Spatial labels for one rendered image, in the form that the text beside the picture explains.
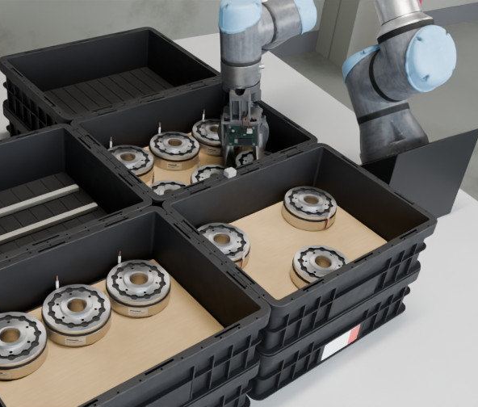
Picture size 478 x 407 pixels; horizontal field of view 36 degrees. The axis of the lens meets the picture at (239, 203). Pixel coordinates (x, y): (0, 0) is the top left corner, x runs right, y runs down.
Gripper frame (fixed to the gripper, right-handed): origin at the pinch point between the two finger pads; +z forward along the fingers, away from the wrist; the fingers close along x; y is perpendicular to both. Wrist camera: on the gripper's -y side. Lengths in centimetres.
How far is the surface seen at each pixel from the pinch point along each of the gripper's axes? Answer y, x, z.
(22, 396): 62, -26, -1
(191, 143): -3.9, -11.1, -2.3
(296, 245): 20.8, 11.2, 3.8
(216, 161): -3.0, -5.9, 1.3
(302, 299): 45.0, 12.1, -5.4
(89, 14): -170, -79, 36
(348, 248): 19.6, 20.7, 5.1
